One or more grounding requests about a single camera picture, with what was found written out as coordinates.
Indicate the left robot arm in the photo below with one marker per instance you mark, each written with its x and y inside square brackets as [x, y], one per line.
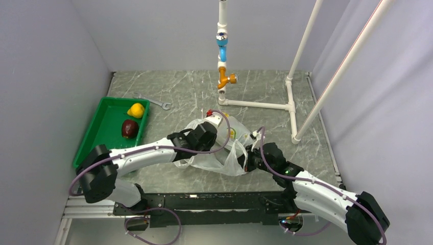
[100, 171]

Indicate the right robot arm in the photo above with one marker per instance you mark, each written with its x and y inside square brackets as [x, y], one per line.
[358, 214]

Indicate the silver wrench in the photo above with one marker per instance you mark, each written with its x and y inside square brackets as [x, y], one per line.
[163, 105]

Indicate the yellow fake lemon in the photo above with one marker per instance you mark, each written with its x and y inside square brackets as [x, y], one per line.
[137, 110]

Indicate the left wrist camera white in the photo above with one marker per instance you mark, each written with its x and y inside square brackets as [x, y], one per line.
[214, 118]

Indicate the white diagonal pole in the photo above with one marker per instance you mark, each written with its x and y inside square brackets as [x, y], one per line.
[378, 13]

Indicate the dark red fake fruit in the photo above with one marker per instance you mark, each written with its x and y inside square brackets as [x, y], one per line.
[129, 129]

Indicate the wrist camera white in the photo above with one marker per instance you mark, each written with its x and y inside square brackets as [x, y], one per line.
[214, 118]
[257, 135]

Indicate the orange pipe valve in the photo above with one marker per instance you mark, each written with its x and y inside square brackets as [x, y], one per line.
[226, 79]

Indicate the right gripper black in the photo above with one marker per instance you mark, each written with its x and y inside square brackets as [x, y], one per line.
[247, 157]

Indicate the white pvc pipe frame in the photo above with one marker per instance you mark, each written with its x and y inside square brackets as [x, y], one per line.
[259, 90]

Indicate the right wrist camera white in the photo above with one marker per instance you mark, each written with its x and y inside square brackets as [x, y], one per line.
[257, 135]

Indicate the green plastic tray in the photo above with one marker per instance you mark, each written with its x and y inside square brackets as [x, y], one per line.
[105, 126]

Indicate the blue pipe valve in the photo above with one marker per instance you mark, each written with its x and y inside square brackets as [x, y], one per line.
[222, 41]

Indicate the white plastic bag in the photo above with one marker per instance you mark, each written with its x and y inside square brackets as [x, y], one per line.
[230, 160]

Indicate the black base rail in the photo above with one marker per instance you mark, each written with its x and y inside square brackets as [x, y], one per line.
[212, 208]

